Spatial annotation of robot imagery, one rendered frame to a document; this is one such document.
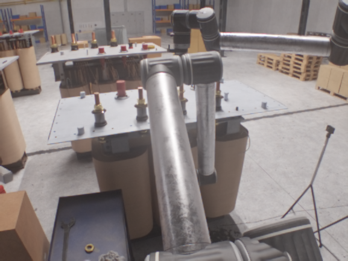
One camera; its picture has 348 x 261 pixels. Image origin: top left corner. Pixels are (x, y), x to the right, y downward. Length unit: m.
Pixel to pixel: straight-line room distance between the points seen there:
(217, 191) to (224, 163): 0.31
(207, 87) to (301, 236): 0.76
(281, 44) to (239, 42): 0.24
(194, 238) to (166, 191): 0.16
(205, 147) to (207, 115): 0.21
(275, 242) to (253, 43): 1.07
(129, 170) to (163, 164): 1.01
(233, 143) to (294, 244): 1.39
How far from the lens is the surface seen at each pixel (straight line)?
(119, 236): 1.47
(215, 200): 2.29
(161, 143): 0.79
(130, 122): 1.53
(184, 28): 1.46
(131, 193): 1.89
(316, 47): 1.41
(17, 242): 1.78
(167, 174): 0.73
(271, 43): 1.41
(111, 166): 1.71
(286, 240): 0.67
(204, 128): 1.26
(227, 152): 1.98
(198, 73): 1.08
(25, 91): 7.46
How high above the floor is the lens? 2.02
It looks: 28 degrees down
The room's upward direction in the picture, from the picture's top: straight up
